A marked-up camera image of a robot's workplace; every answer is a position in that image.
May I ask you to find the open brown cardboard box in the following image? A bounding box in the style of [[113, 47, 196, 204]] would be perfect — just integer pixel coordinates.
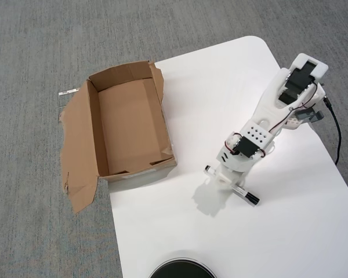
[[59, 60, 178, 214]]

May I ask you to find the black power cable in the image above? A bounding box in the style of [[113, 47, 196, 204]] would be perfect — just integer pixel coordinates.
[[323, 97, 342, 166]]

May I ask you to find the white slotted gripper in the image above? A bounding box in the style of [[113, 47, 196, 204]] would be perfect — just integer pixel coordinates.
[[213, 138, 266, 189]]

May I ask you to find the grey table clamp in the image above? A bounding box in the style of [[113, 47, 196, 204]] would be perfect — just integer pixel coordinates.
[[296, 107, 325, 124]]

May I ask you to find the black round disc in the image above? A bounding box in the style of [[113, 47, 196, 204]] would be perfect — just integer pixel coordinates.
[[148, 250, 217, 278]]

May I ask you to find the white marker pen black cap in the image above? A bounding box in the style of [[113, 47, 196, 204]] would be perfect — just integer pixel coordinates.
[[204, 164, 261, 207]]

